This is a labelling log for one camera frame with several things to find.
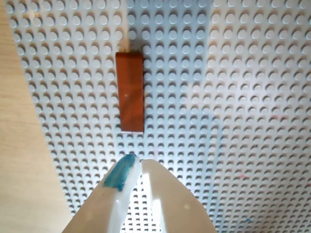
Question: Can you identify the white blue-marked gripper finger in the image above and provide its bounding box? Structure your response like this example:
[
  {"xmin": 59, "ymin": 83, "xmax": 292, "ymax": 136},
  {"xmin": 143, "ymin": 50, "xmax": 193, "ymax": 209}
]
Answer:
[{"xmin": 62, "ymin": 154, "xmax": 142, "ymax": 233}]

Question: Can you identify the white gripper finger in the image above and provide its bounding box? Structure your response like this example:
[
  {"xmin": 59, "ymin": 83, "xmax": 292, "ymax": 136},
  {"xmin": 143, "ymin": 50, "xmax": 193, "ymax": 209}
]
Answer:
[{"xmin": 141, "ymin": 158, "xmax": 217, "ymax": 233}]

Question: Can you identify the brown lego technic beam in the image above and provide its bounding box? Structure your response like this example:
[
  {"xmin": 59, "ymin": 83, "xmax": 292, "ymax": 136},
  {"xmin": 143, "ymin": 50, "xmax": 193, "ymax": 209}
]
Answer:
[{"xmin": 115, "ymin": 51, "xmax": 145, "ymax": 135}]

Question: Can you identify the grey lego baseplate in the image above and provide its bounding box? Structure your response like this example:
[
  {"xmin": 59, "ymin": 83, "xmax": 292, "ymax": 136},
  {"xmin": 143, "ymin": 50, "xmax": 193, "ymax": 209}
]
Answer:
[{"xmin": 4, "ymin": 0, "xmax": 311, "ymax": 233}]

